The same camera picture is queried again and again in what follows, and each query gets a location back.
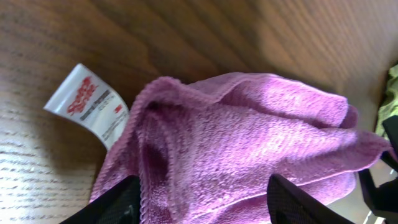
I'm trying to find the crumpled green cloth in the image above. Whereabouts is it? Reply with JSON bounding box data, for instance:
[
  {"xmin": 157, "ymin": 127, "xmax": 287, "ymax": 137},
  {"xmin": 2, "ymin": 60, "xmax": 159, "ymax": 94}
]
[{"xmin": 375, "ymin": 65, "xmax": 398, "ymax": 140}]

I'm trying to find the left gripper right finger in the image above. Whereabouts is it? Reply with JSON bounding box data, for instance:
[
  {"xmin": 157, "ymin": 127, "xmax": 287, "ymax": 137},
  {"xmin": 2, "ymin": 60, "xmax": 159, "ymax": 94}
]
[{"xmin": 267, "ymin": 174, "xmax": 353, "ymax": 224}]

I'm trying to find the white cloth label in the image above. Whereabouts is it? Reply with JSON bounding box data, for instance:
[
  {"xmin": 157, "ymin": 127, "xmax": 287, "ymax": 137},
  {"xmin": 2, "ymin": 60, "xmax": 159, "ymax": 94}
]
[{"xmin": 44, "ymin": 63, "xmax": 129, "ymax": 150}]

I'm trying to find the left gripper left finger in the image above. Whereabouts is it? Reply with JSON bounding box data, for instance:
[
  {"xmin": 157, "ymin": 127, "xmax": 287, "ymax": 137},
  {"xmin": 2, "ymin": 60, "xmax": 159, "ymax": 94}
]
[{"xmin": 61, "ymin": 175, "xmax": 141, "ymax": 224}]

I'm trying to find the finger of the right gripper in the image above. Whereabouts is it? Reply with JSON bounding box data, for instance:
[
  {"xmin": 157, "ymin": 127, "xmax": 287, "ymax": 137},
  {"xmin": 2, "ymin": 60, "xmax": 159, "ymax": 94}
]
[
  {"xmin": 381, "ymin": 115, "xmax": 397, "ymax": 171},
  {"xmin": 358, "ymin": 169, "xmax": 397, "ymax": 220}
]

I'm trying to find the purple microfiber cloth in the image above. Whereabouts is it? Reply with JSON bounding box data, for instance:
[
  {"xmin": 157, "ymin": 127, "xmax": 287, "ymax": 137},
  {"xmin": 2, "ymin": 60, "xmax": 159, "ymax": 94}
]
[{"xmin": 91, "ymin": 73, "xmax": 392, "ymax": 223}]

